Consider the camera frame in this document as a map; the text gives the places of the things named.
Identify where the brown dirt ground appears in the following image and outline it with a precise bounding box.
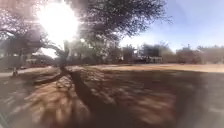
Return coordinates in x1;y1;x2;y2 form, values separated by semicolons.
0;63;224;128

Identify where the large spreading tree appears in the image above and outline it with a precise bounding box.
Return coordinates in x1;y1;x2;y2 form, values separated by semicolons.
0;0;171;76

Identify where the row of distant trees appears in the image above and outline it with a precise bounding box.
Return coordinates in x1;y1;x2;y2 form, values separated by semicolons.
69;41;224;65

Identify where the pale path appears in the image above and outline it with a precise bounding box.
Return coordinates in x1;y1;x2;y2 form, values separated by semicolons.
0;66;53;79

